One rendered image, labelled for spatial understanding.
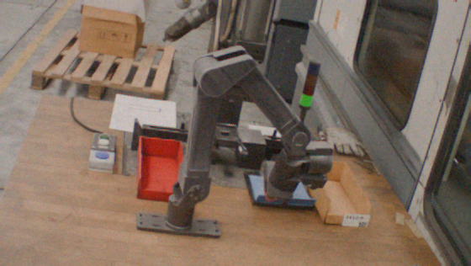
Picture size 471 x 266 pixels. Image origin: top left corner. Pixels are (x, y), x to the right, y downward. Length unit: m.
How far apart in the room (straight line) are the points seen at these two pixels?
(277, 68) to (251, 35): 3.26
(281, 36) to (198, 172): 3.56
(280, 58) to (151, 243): 3.64
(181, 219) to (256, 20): 0.58
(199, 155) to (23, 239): 0.44
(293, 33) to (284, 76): 0.35
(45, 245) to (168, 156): 0.58
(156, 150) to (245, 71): 0.56
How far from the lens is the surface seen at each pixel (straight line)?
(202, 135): 1.38
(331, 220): 1.67
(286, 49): 4.93
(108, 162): 1.70
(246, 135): 1.86
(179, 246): 1.45
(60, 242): 1.41
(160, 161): 1.80
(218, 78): 1.32
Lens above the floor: 1.70
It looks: 23 degrees down
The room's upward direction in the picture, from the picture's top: 12 degrees clockwise
